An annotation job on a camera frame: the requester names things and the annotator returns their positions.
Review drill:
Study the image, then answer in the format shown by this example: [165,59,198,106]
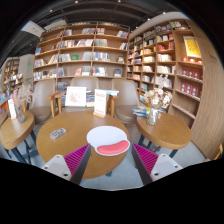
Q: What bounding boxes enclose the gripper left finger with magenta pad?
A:
[42,144,91,185]

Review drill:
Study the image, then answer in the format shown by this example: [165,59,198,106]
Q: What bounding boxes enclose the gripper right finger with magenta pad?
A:
[132,144,182,185]

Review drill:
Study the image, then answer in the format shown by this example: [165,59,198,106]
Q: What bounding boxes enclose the small patterned computer mouse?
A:
[50,128,67,140]

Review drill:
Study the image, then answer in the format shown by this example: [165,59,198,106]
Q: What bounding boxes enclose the white mouse pad red rest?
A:
[86,126,130,156]

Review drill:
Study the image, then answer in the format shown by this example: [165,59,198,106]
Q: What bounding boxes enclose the round wooden right table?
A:
[136,112,192,150]

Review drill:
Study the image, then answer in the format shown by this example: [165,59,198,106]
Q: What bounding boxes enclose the stack of books on table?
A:
[132,105,150,117]

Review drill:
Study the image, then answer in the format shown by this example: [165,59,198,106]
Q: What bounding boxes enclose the glass vase dried flowers right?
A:
[144,75,172,126]

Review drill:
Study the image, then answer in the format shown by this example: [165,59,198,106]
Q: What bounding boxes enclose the glass vase dried flowers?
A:
[144,75,172,126]
[12,84,32,123]

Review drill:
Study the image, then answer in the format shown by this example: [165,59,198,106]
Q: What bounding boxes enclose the round wooden left table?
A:
[0,111,35,150]

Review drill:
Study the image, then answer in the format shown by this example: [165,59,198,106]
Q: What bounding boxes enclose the white picture display card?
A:
[65,86,86,107]

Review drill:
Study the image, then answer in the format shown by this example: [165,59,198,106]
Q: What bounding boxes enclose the white red standing sign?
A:
[93,89,107,118]

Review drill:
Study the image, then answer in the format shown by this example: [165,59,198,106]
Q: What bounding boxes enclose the beige armchair left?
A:
[29,79,56,123]

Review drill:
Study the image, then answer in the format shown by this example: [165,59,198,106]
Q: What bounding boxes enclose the beige armchair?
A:
[109,78,141,125]
[29,79,56,123]
[61,76,100,113]

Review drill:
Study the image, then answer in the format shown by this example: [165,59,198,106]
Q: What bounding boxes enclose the white sign on left table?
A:
[8,98,17,119]

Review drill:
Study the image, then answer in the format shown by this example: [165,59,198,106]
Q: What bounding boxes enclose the beige armchair right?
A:
[109,78,141,125]

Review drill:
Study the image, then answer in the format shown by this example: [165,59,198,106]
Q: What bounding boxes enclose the beige armchair middle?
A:
[61,76,100,113]

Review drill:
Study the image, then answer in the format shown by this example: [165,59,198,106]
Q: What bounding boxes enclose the glass vase dried flowers left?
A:
[12,84,32,123]

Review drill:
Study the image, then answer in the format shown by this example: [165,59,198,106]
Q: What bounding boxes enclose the wooden bookshelf far left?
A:
[3,57,23,95]

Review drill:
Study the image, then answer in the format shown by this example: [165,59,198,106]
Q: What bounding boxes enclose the yellow framed poster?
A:
[183,36,201,58]

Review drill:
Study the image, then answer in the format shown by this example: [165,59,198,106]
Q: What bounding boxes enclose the wooden bookshelf centre wall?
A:
[33,21,129,82]

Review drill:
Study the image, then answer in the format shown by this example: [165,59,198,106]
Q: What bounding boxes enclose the wooden bookshelf wall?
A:
[127,19,203,127]
[33,21,129,82]

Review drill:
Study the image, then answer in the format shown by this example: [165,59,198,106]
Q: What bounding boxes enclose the wooden bookshelf right wall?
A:
[127,19,203,127]

